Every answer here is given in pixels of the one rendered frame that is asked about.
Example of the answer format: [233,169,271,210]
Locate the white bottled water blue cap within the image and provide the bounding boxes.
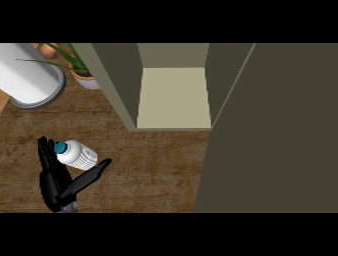
[53,139,98,172]

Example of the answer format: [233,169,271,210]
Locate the olive open cabinet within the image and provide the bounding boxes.
[69,42,256,132]

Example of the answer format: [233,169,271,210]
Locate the white cylinder grey base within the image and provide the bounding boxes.
[0,42,67,111]

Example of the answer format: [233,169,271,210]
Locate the dark olive cabinet door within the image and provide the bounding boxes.
[193,42,338,214]

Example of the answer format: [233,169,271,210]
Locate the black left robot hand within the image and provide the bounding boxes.
[36,136,113,213]

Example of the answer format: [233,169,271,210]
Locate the orange round object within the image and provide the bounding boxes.
[38,43,60,60]

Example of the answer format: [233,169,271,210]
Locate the green potted plant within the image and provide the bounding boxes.
[16,42,101,91]

